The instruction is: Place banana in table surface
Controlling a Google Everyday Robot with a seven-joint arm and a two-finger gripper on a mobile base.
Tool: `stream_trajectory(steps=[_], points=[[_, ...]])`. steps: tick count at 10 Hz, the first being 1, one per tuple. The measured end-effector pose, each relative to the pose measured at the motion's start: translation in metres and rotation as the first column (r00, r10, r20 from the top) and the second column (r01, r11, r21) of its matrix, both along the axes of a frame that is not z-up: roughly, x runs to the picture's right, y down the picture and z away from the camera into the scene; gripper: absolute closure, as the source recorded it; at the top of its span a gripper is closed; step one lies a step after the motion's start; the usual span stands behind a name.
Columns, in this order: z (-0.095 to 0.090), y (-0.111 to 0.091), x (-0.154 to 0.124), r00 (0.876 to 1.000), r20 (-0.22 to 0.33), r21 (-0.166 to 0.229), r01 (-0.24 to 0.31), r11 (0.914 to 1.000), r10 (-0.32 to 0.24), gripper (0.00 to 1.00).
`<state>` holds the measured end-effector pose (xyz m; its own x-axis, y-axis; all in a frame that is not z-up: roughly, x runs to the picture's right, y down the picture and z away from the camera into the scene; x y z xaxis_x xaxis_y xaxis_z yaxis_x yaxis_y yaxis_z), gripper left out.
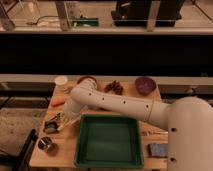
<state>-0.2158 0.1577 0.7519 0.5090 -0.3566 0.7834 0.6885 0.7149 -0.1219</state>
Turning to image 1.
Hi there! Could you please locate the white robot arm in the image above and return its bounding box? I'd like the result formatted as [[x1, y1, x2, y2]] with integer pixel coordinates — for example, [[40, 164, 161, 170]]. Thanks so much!
[[60, 78, 213, 171]]

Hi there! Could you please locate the small metal cup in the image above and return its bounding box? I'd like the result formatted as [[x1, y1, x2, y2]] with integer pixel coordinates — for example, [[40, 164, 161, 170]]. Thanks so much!
[[38, 137, 53, 153]]

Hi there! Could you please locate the orange carrot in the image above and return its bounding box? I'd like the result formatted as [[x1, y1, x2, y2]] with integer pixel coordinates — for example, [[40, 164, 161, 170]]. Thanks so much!
[[50, 99, 65, 107]]

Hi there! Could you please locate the white cup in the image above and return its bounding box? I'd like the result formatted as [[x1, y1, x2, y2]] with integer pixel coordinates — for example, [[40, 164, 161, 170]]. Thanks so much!
[[54, 76, 68, 91]]

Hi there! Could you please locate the red-brown bowl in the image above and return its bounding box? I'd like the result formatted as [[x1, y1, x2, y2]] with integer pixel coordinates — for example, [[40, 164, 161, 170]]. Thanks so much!
[[77, 76, 97, 84]]

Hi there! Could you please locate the green plastic tray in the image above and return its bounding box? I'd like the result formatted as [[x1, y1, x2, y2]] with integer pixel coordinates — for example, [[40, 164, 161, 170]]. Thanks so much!
[[74, 114, 144, 169]]

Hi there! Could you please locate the brown dried chili cluster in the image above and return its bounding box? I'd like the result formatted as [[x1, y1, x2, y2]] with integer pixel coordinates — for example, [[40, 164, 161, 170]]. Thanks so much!
[[104, 80, 123, 95]]

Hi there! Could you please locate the purple bowl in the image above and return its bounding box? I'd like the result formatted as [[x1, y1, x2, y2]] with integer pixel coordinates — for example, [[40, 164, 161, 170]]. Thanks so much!
[[135, 77, 157, 96]]

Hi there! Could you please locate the blue sponge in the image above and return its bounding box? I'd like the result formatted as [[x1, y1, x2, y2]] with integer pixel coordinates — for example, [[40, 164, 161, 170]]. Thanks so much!
[[148, 143, 168, 158]]

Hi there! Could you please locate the black equipment box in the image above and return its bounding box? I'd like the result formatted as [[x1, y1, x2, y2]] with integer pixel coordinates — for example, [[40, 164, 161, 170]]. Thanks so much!
[[111, 0, 185, 27]]

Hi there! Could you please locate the black chair frame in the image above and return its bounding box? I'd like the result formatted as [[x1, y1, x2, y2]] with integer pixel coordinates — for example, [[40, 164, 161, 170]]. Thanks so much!
[[12, 129, 38, 171]]

